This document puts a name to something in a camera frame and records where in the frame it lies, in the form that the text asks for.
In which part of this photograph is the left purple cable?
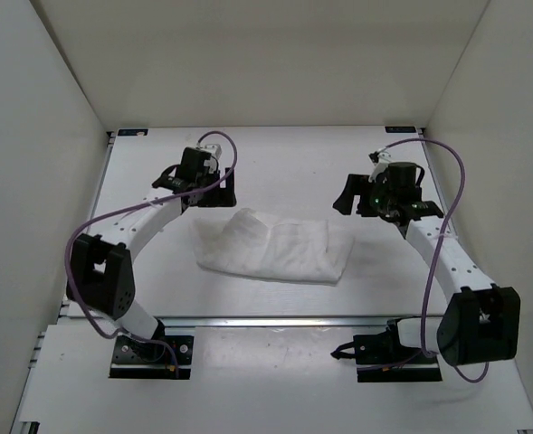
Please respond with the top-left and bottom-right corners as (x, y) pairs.
(65, 130), (239, 377)

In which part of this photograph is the purple cable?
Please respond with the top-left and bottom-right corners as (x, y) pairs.
(368, 137), (491, 384)
(65, 130), (239, 377)

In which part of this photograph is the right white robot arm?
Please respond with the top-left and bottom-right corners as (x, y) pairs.
(333, 162), (520, 366)

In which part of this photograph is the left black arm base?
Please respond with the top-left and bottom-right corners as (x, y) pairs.
(109, 328), (195, 381)

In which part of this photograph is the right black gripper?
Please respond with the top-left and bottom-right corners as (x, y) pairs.
(333, 175), (395, 219)

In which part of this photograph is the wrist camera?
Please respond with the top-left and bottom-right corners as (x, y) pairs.
(196, 144), (223, 162)
(368, 149), (392, 183)

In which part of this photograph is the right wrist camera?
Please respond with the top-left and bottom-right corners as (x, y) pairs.
(368, 149), (392, 183)

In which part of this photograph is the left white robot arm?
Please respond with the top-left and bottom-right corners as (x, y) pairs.
(65, 143), (236, 360)

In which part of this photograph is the aluminium table rail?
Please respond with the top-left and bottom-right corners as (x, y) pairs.
(157, 316), (403, 328)

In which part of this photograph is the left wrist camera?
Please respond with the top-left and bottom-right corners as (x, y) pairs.
(196, 144), (223, 162)

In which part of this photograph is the blue corner label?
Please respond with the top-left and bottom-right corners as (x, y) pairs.
(385, 126), (416, 134)
(117, 128), (148, 137)

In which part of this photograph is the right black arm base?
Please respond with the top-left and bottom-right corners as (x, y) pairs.
(330, 319), (443, 383)

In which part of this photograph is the white skirt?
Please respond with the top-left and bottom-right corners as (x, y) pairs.
(190, 208), (354, 285)

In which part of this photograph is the left blue corner label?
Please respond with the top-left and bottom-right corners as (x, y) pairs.
(117, 128), (148, 137)

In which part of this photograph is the right blue corner label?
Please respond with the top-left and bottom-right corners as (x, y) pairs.
(385, 126), (416, 134)

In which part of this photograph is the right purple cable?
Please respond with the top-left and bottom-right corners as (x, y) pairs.
(368, 137), (491, 384)

